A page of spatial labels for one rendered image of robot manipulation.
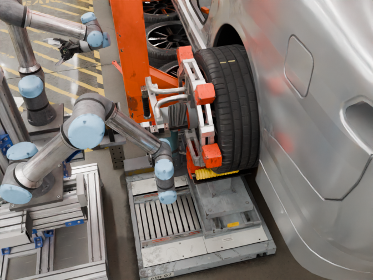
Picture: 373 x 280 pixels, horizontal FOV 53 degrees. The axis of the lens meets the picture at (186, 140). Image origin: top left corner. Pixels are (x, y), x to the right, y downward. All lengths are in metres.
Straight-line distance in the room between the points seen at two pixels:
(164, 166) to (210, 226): 0.94
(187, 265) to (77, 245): 0.64
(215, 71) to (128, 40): 0.61
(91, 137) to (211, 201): 1.23
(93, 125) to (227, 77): 0.70
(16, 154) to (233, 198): 1.33
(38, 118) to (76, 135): 0.82
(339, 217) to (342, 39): 0.51
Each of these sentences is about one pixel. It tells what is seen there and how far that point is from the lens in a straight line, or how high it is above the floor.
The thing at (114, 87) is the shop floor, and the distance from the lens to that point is 3.75.
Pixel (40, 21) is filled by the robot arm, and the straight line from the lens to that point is 1.87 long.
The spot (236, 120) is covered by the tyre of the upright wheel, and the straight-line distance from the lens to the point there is 1.68.
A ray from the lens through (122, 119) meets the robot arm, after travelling 1.46.
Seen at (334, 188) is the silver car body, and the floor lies 1.25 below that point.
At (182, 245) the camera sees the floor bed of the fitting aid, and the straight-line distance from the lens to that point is 2.35.
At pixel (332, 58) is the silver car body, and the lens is 1.05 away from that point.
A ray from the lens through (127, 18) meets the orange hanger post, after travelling 2.07.
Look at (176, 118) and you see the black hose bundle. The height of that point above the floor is 1.01.
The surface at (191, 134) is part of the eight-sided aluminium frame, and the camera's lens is 2.18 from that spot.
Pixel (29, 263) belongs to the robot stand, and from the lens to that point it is 2.34.
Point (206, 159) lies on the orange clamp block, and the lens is 1.68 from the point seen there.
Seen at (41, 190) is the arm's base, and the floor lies 0.85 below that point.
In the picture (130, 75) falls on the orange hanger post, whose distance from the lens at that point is 2.23.
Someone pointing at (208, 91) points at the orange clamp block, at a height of 1.14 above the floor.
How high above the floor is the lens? 2.08
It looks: 43 degrees down
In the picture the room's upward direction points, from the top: 2 degrees counter-clockwise
